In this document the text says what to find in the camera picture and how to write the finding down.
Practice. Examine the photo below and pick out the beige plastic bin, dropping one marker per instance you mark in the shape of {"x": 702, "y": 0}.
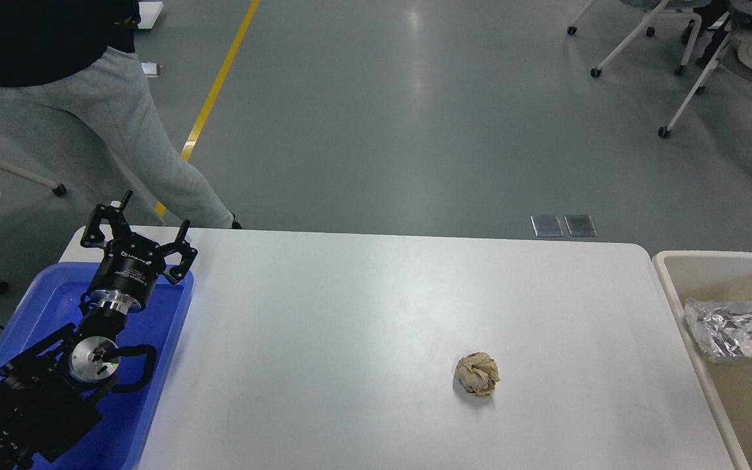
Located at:
{"x": 722, "y": 277}

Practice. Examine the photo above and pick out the floor outlet plate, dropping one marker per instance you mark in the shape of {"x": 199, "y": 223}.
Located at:
{"x": 581, "y": 226}
{"x": 546, "y": 226}

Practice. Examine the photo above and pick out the silver foil bag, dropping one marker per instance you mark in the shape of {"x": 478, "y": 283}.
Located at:
{"x": 722, "y": 330}

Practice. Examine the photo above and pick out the white chair frame with castors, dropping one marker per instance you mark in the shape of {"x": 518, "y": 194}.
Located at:
{"x": 654, "y": 10}

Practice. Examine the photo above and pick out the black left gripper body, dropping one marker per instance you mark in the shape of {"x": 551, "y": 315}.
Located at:
{"x": 129, "y": 266}

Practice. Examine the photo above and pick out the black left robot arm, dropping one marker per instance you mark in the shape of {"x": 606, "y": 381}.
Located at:
{"x": 49, "y": 393}

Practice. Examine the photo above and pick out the crumpled brown paper ball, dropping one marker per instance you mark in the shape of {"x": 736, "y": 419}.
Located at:
{"x": 478, "y": 374}

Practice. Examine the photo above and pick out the white power adapter on floor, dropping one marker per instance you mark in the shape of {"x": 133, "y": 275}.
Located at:
{"x": 152, "y": 69}

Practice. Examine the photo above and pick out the left floor outlet plate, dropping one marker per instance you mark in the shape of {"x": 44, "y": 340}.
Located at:
{"x": 546, "y": 226}

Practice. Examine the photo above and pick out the white foam block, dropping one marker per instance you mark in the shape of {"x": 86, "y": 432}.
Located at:
{"x": 149, "y": 13}

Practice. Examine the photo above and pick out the person in grey trousers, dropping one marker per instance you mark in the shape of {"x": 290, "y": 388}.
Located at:
{"x": 73, "y": 95}

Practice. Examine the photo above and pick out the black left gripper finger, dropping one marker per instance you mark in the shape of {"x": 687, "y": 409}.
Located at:
{"x": 180, "y": 245}
{"x": 93, "y": 237}

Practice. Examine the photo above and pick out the right floor outlet plate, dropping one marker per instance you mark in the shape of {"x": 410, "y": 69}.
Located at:
{"x": 581, "y": 226}

